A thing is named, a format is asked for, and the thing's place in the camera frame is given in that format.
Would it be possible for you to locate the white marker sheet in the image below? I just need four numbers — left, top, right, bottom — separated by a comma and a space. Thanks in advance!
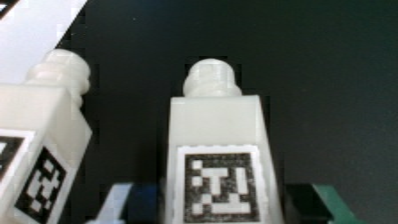
0, 0, 87, 83

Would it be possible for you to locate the white leg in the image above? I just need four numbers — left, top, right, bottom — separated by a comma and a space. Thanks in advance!
163, 59, 284, 224
0, 49, 92, 224

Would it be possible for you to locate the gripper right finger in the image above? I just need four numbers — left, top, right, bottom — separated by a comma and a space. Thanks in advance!
284, 183, 367, 224

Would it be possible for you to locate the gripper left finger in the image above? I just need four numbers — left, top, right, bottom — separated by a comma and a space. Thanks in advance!
85, 182, 158, 224

